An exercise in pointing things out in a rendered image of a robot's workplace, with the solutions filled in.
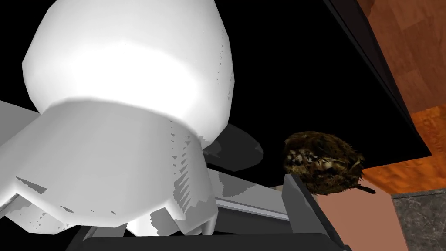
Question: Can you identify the grey stone block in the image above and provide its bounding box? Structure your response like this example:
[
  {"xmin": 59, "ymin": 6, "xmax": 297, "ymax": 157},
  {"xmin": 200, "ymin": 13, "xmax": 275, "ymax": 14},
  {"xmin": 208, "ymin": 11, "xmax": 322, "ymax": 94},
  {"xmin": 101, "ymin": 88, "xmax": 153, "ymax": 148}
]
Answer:
[{"xmin": 392, "ymin": 189, "xmax": 446, "ymax": 251}]

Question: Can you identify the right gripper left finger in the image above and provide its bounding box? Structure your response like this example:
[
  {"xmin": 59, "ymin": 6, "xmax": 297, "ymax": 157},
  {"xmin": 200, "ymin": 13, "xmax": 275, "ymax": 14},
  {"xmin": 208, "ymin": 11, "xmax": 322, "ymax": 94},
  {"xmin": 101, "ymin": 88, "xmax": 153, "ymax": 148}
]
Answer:
[{"xmin": 71, "ymin": 224, "xmax": 128, "ymax": 244}]

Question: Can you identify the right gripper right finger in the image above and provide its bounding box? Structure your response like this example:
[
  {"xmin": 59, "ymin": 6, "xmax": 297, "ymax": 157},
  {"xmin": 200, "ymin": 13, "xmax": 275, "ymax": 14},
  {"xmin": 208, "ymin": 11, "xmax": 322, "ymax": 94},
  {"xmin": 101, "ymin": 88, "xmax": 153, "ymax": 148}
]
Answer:
[{"xmin": 281, "ymin": 173, "xmax": 349, "ymax": 249}]

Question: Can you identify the brown hairy ball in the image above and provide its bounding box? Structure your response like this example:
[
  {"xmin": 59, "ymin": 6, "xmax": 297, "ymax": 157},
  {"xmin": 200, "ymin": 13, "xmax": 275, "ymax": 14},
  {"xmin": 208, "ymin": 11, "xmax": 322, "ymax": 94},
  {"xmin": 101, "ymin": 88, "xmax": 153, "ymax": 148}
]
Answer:
[{"xmin": 282, "ymin": 130, "xmax": 377, "ymax": 196}]

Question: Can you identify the black table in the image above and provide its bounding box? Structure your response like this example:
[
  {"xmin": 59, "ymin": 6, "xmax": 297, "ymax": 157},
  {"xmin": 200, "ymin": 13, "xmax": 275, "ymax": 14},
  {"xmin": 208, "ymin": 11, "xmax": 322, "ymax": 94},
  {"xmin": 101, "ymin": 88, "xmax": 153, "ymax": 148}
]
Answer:
[{"xmin": 0, "ymin": 0, "xmax": 433, "ymax": 189}]

